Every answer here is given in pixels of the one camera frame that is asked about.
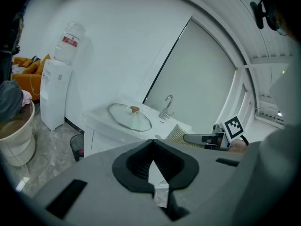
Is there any round beige basket table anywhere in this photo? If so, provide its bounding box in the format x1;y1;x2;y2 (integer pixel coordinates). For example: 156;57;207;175
0;99;37;167

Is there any pink cloth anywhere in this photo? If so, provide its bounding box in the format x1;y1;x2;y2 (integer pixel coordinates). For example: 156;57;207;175
21;90;32;108

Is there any person's right forearm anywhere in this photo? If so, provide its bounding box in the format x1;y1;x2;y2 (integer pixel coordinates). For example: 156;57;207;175
227;139;249;154

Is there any chrome faucet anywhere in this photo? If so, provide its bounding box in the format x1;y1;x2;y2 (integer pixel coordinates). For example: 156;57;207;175
158;95;175;120

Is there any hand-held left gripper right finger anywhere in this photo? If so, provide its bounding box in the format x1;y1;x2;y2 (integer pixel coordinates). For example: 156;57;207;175
152;139;245;226

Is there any black head-mounted camera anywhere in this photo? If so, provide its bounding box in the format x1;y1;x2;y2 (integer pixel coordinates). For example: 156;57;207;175
249;0;289;36

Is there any clear water bottle red label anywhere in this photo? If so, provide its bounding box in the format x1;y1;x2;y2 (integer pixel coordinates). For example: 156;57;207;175
54;21;86;66

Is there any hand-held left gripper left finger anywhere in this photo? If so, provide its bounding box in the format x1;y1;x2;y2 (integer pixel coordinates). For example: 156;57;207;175
32;138;174;226

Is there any white vanity sink cabinet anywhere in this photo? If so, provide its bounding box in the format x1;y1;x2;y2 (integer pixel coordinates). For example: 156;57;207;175
82;93;197;160

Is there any white water dispenser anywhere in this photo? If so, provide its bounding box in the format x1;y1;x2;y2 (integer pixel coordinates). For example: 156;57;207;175
39;59;73;131

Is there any black mesh waste bin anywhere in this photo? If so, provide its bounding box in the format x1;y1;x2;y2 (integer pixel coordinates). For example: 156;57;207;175
69;134;85;162

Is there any grey cloth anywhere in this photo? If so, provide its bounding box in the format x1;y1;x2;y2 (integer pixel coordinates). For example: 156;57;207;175
0;79;24;122

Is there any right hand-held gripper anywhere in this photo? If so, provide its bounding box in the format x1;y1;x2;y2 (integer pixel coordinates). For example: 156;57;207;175
184;113;246;151

